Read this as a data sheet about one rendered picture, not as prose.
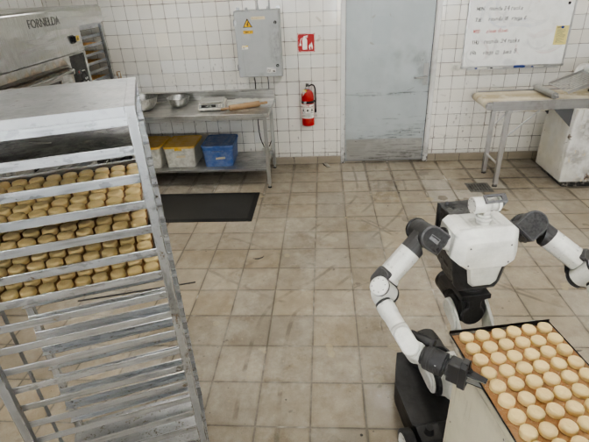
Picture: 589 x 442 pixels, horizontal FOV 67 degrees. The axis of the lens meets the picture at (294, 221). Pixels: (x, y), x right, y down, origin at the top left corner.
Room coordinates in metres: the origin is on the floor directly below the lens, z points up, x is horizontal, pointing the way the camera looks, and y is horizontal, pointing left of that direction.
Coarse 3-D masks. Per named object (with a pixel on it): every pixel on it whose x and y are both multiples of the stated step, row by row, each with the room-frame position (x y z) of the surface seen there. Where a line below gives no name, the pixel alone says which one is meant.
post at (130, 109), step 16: (128, 112) 1.26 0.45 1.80; (144, 160) 1.26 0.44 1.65; (144, 176) 1.26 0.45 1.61; (144, 192) 1.25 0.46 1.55; (160, 240) 1.26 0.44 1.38; (160, 256) 1.26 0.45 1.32; (176, 304) 1.26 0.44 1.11; (176, 320) 1.26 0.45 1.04; (176, 336) 1.25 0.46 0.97; (192, 384) 1.26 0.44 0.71; (192, 400) 1.26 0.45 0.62
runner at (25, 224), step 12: (120, 204) 1.26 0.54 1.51; (132, 204) 1.27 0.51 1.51; (144, 204) 1.28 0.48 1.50; (48, 216) 1.20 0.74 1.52; (60, 216) 1.21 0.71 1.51; (72, 216) 1.22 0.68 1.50; (84, 216) 1.23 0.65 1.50; (96, 216) 1.24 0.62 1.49; (0, 228) 1.17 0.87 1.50; (12, 228) 1.18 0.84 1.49; (24, 228) 1.18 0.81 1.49
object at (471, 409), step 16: (464, 400) 1.14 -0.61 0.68; (480, 400) 1.05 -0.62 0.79; (448, 416) 1.23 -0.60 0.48; (464, 416) 1.12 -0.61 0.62; (480, 416) 1.03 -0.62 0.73; (496, 416) 0.96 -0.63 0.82; (448, 432) 1.20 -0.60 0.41; (464, 432) 1.10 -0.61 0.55; (480, 432) 1.01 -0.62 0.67; (496, 432) 0.94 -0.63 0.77
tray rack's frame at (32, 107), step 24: (0, 96) 1.48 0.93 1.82; (24, 96) 1.46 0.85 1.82; (48, 96) 1.44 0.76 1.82; (72, 96) 1.42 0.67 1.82; (96, 96) 1.40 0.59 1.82; (120, 96) 1.39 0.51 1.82; (0, 120) 1.17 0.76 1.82; (24, 120) 1.18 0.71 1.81; (48, 120) 1.20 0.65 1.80; (72, 120) 1.22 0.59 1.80; (0, 312) 1.31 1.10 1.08; (24, 360) 1.31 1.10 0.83; (0, 384) 1.09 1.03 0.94; (168, 408) 1.61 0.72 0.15; (192, 408) 1.61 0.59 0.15; (24, 432) 1.09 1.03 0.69; (96, 432) 1.49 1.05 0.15; (144, 432) 1.47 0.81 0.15; (192, 432) 1.46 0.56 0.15
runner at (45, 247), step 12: (132, 228) 1.27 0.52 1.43; (144, 228) 1.28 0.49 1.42; (60, 240) 1.21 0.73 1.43; (72, 240) 1.22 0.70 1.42; (84, 240) 1.23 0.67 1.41; (96, 240) 1.24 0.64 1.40; (108, 240) 1.24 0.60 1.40; (0, 252) 1.16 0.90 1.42; (12, 252) 1.17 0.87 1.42; (24, 252) 1.18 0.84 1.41; (36, 252) 1.19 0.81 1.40
